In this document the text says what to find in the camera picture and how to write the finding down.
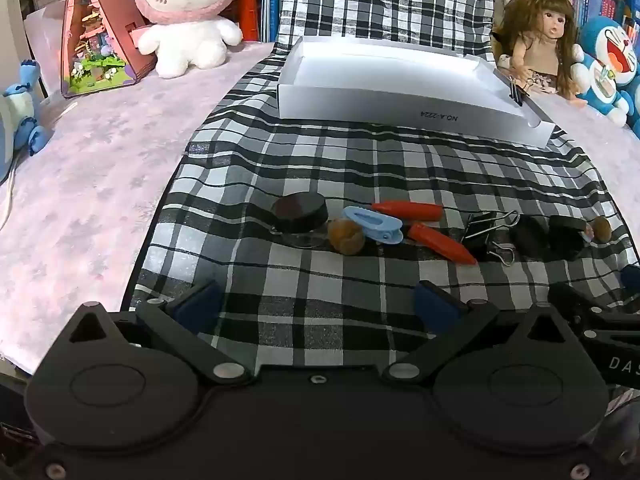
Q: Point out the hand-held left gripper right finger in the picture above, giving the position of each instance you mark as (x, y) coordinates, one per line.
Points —
(435, 306)

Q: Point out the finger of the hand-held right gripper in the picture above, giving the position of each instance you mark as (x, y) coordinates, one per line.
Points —
(631, 277)
(580, 302)

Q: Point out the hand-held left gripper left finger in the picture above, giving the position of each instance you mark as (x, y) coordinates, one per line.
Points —
(197, 304)

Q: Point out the black round jar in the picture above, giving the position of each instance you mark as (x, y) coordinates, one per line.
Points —
(567, 237)

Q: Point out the black round lid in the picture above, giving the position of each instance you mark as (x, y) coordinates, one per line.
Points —
(530, 237)

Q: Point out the large black binder clip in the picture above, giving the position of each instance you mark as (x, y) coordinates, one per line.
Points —
(482, 237)

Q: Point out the brown walnut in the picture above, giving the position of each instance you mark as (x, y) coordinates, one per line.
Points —
(345, 237)
(601, 229)

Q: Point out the glass jar with black lid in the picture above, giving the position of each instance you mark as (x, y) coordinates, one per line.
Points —
(300, 207)

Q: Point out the white cardboard box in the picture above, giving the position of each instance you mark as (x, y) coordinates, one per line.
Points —
(400, 105)

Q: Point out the red pointed plastic piece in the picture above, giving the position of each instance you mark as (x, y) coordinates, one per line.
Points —
(407, 210)
(440, 242)

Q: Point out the light blue hair clip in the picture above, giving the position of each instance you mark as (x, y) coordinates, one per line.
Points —
(375, 222)

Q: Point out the pink floral bedsheet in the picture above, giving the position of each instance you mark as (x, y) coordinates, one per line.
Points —
(100, 185)

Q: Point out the black white plaid cloth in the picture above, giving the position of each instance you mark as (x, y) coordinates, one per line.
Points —
(350, 170)

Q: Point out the blue robot cat plush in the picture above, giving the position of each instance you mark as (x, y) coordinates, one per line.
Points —
(607, 60)

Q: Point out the small black binder clip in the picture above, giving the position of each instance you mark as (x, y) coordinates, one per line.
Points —
(516, 91)

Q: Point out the long-haired baby doll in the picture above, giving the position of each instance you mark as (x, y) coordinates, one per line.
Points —
(545, 55)

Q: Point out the pink white bunny plush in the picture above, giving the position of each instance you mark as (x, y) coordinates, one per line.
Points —
(185, 40)

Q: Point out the blue monster plush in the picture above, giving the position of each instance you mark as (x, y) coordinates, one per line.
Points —
(20, 105)

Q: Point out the pink triangular house model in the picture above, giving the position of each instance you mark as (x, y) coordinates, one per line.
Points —
(115, 20)

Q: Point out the red box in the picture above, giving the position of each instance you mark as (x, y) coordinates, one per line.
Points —
(249, 7)

